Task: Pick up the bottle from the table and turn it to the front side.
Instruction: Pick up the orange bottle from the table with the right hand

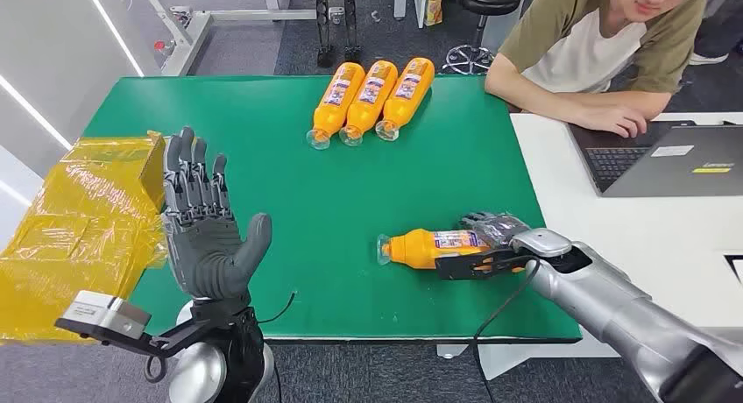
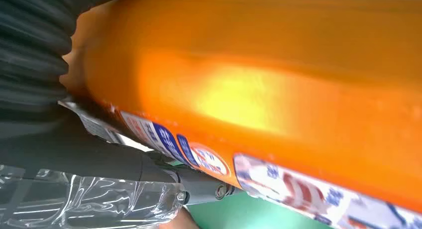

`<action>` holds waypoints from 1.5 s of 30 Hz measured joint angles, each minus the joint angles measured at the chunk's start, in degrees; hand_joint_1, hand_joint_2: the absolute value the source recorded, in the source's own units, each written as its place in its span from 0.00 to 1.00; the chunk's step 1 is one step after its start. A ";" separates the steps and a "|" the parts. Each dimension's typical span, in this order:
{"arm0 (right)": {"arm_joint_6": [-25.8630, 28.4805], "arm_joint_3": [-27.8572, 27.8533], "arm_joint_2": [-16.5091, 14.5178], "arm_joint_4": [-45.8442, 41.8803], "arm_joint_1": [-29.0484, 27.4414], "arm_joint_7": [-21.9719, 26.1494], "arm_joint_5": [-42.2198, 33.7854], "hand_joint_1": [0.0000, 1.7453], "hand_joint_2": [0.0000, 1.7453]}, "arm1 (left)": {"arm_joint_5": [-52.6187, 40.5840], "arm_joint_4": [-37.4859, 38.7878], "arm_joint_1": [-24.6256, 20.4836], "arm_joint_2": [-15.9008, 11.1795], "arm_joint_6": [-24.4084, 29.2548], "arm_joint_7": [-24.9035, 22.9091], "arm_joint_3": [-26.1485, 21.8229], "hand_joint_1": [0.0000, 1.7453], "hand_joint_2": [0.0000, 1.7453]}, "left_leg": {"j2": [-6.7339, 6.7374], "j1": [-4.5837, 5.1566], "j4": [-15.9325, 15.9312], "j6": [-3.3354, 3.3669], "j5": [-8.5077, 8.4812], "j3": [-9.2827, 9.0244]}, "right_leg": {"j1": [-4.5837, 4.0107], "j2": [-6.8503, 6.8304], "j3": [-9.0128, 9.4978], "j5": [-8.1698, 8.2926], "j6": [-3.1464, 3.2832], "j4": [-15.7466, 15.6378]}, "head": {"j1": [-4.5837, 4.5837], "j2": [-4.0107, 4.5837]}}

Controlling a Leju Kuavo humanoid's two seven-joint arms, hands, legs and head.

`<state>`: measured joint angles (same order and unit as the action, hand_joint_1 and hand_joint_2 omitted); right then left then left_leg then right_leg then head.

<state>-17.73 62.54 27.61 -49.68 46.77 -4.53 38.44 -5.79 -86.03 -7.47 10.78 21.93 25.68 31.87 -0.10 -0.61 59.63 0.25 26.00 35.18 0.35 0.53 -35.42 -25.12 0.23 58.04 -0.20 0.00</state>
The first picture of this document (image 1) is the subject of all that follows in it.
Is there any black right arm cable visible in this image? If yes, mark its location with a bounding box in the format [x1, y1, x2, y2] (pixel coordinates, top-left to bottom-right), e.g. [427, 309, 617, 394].
[471, 259, 542, 403]

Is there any grey laptop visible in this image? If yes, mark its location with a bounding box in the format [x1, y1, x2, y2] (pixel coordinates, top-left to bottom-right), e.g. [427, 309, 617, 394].
[567, 119, 743, 199]

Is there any black cable loop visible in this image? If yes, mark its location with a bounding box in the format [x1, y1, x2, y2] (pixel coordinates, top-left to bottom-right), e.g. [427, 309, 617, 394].
[144, 353, 169, 385]

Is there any orange juice bottle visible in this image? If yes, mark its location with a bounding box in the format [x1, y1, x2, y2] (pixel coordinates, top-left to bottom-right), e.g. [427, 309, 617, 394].
[306, 61, 367, 152]
[376, 228, 524, 272]
[338, 60, 400, 148]
[374, 57, 435, 143]

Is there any white metal desk frame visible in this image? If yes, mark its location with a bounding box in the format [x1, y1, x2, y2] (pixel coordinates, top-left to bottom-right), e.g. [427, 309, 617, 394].
[136, 0, 407, 78]

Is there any person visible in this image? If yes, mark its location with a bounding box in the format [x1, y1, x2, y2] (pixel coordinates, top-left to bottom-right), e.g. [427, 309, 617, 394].
[485, 0, 711, 139]
[689, 0, 743, 66]

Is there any yellow film wrapped box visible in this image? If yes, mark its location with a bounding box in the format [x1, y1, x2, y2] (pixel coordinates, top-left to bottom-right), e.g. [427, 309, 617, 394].
[0, 131, 169, 344]

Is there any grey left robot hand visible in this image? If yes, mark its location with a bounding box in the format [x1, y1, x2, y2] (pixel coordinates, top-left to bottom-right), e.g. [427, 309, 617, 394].
[161, 126, 273, 301]

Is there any green table mat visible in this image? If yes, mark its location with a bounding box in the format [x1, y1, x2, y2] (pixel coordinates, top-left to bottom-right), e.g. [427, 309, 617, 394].
[81, 74, 584, 343]

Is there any person's right hand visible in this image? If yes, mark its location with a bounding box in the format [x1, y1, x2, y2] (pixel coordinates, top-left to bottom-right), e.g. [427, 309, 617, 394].
[580, 105, 649, 139]

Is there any black stand leg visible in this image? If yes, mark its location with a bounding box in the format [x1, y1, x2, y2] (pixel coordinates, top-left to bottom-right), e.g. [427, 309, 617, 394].
[339, 0, 363, 62]
[301, 0, 336, 69]

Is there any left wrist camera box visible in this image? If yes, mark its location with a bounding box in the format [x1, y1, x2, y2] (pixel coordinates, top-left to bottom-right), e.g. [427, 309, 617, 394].
[54, 290, 153, 343]

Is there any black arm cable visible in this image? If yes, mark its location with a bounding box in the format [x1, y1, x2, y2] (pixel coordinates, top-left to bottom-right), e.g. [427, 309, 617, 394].
[258, 291, 298, 326]
[471, 259, 542, 403]

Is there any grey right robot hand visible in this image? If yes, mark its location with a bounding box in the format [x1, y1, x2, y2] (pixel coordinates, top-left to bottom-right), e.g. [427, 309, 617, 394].
[458, 211, 532, 253]

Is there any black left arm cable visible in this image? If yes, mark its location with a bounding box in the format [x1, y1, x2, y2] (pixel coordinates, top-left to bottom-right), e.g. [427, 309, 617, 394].
[258, 291, 298, 326]

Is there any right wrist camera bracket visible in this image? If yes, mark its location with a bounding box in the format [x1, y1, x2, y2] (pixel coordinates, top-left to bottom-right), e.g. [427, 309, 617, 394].
[435, 248, 538, 282]

